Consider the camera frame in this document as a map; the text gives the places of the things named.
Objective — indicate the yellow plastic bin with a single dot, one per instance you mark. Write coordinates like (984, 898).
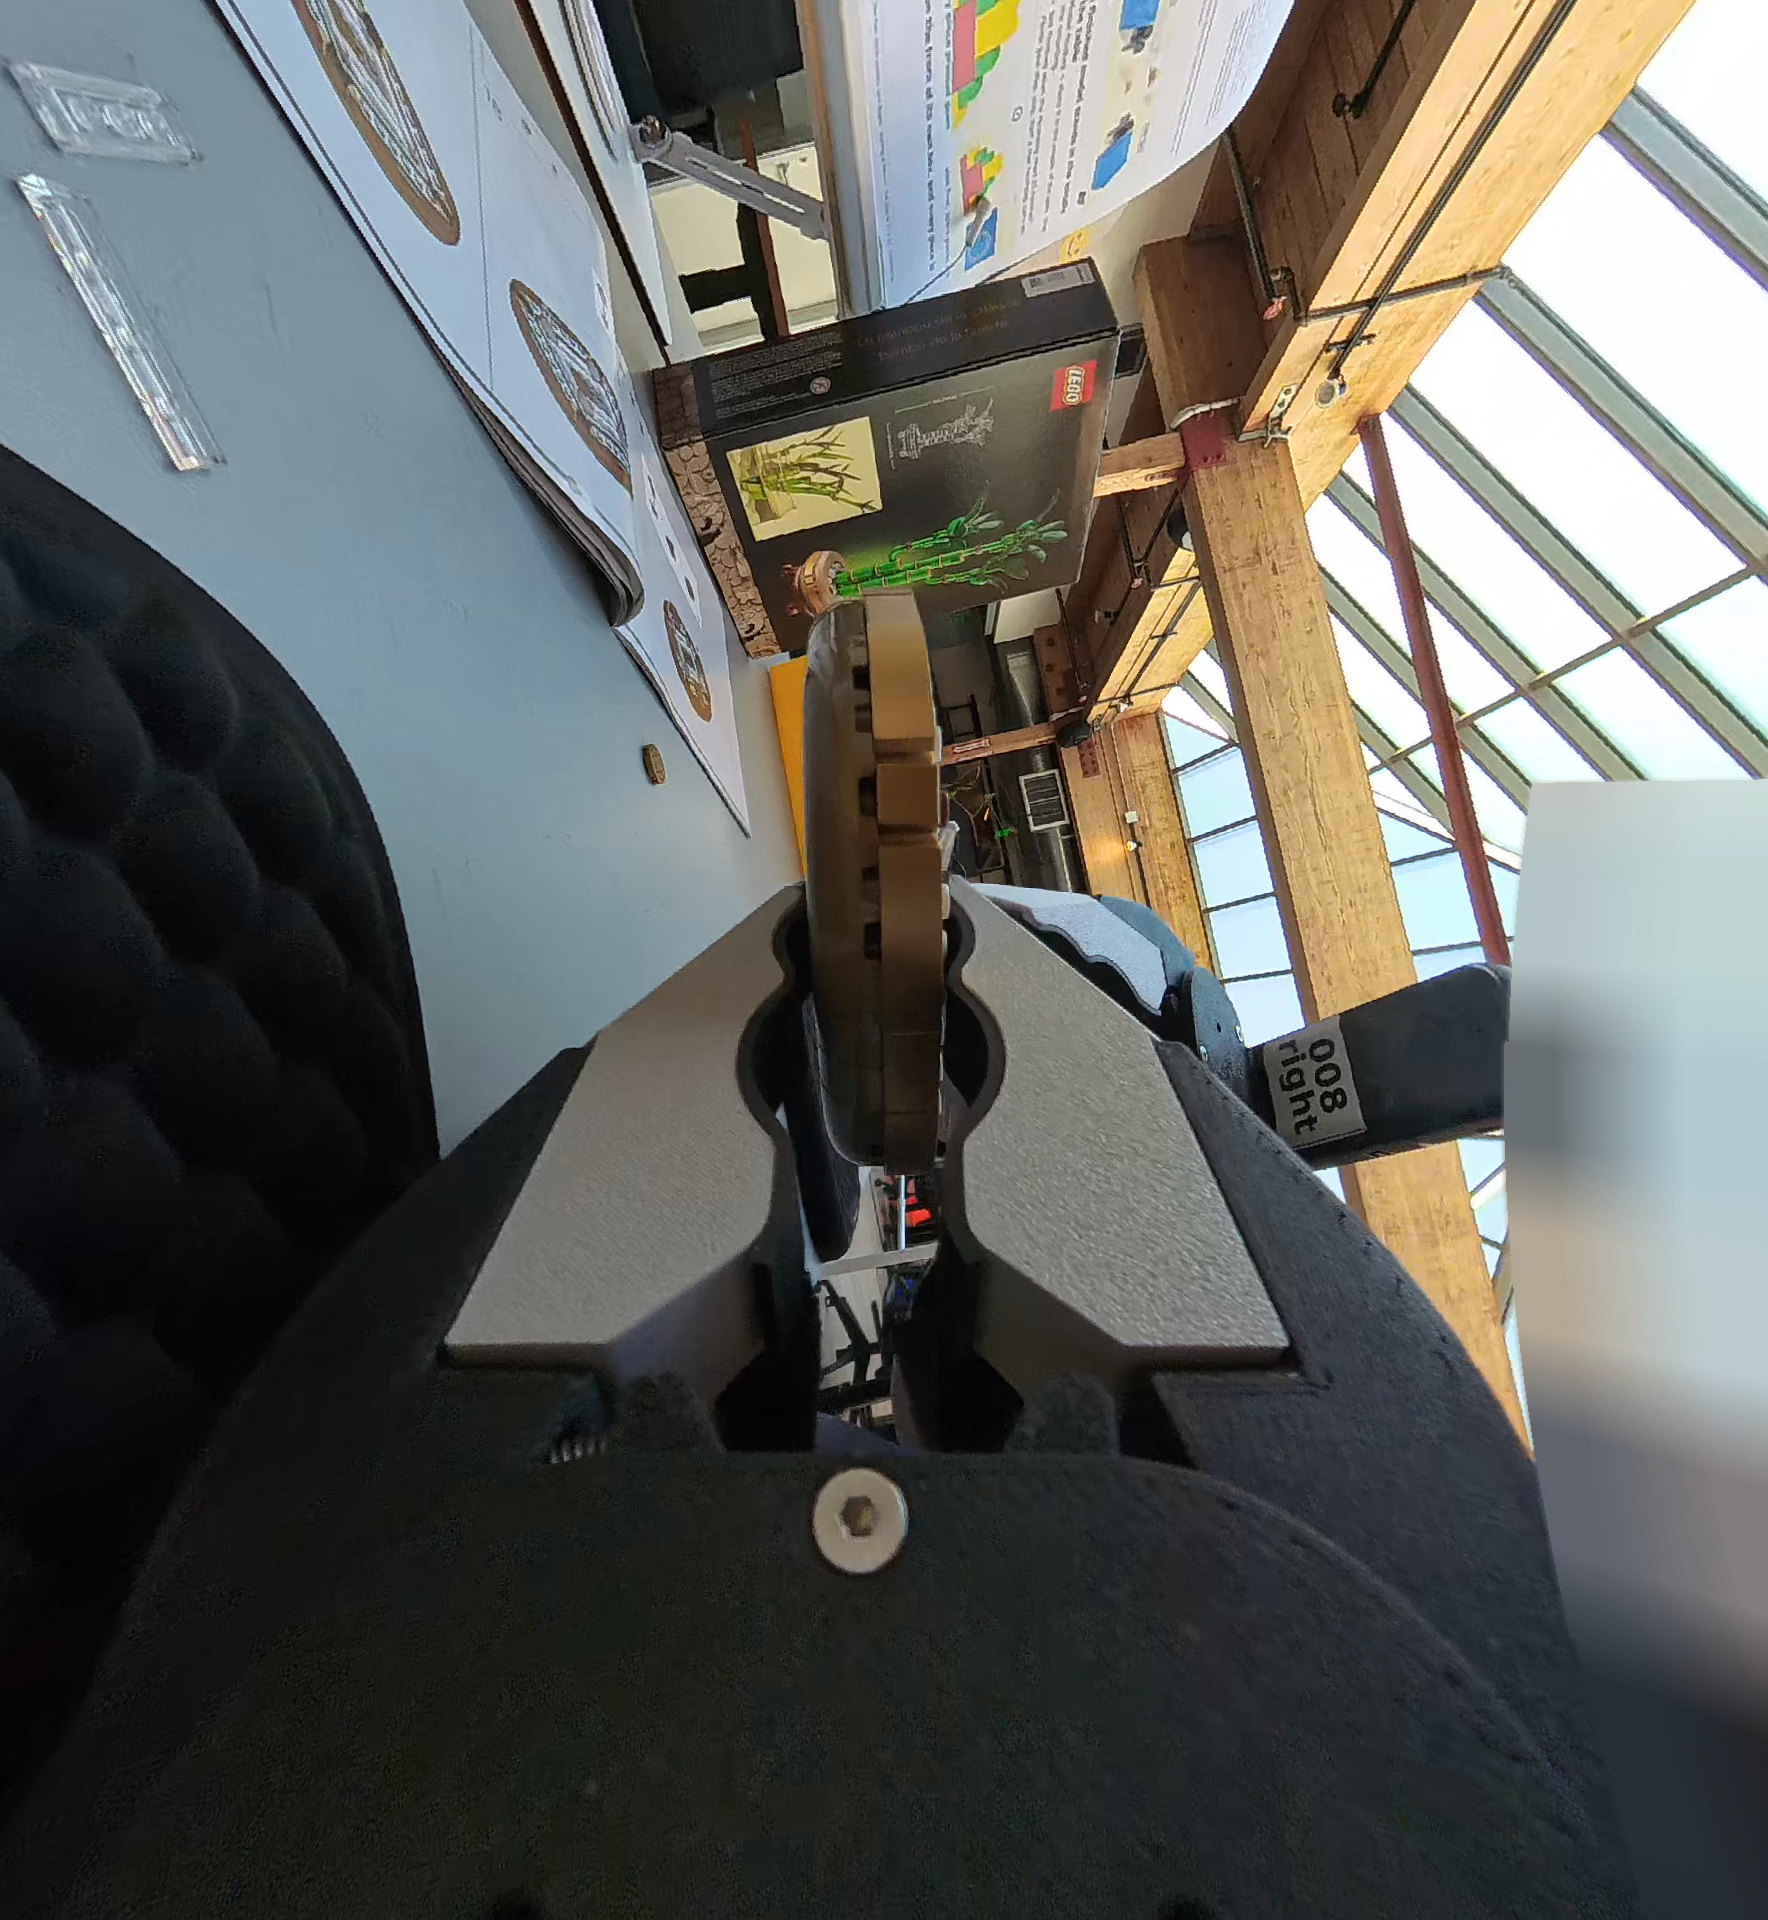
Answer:
(786, 749)

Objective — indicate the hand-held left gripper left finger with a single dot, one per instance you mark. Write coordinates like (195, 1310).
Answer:
(629, 1200)

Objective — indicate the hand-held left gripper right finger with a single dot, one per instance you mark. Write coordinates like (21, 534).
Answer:
(1109, 1200)

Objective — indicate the lego set box bamboo picture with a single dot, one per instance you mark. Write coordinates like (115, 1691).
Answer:
(944, 419)

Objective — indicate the clear lego plate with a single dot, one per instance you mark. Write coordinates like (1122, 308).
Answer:
(105, 113)
(118, 321)

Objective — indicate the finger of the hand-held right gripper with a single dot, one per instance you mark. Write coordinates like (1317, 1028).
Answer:
(1080, 937)

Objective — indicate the round gold lego base model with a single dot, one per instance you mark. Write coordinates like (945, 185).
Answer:
(853, 840)

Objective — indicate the wooden roof beam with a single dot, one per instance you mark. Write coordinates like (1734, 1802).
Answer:
(1274, 749)

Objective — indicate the red steel pipe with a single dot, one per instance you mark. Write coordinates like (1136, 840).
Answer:
(1424, 675)

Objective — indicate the black wrist rest pad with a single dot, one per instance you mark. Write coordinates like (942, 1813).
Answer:
(105, 975)

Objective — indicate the lego instruction booklet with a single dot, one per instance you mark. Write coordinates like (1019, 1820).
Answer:
(523, 224)

